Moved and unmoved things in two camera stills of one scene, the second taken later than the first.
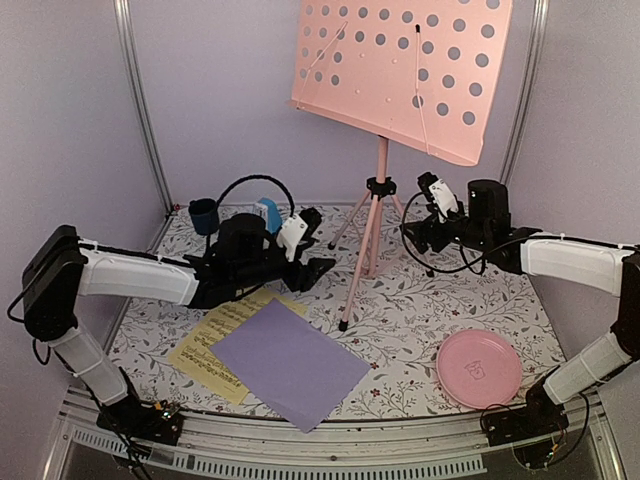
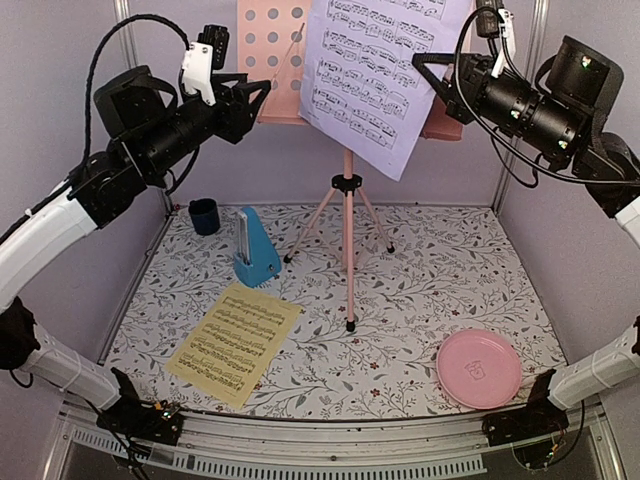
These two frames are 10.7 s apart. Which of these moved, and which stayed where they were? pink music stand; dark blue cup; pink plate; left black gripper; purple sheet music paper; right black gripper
Moved: right black gripper; pink music stand; left black gripper; purple sheet music paper
Stayed: dark blue cup; pink plate
